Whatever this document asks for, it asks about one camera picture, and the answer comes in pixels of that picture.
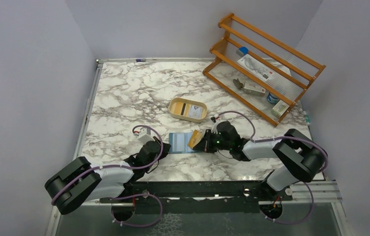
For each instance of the long white printed box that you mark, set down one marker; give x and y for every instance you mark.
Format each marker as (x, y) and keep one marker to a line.
(256, 68)

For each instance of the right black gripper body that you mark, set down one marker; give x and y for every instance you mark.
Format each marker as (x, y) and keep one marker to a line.
(216, 142)

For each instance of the blue white can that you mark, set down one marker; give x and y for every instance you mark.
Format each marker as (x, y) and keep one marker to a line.
(271, 98)

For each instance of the blue grey eraser block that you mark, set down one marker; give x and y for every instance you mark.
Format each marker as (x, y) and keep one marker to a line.
(242, 51)

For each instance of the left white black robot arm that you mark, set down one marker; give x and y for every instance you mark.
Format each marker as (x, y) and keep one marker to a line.
(81, 180)

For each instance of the small beige red box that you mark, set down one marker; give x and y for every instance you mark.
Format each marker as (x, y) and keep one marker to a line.
(252, 88)

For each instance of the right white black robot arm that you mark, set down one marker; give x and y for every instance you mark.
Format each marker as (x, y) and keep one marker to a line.
(302, 159)

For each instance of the card in tray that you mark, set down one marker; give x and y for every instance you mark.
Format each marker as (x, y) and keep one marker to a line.
(195, 112)

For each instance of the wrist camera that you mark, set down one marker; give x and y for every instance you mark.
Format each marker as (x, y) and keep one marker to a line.
(216, 119)
(144, 135)

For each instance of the orange wooden rack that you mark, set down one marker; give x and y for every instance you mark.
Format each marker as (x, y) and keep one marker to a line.
(294, 71)

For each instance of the yellow orange card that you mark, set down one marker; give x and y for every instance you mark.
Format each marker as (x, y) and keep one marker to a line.
(195, 139)

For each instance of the green marker at table edge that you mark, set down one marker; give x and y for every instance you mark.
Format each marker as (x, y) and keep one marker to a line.
(306, 118)

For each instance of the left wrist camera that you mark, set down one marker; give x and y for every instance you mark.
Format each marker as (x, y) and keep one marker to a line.
(144, 135)

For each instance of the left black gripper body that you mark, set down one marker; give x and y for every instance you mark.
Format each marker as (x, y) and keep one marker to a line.
(159, 153)

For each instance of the blue leather card holder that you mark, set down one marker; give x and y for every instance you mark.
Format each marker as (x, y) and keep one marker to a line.
(179, 143)

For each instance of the small green white box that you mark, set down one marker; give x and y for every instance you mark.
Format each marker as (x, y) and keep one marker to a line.
(279, 109)

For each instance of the yellow oval tray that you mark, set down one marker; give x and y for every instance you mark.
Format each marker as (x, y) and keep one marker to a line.
(179, 107)

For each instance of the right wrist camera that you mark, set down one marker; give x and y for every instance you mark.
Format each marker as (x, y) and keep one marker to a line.
(216, 119)

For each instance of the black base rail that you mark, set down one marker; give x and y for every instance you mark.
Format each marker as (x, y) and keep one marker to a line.
(188, 197)

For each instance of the brown small figurine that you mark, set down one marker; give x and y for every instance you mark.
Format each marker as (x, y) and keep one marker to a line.
(239, 85)

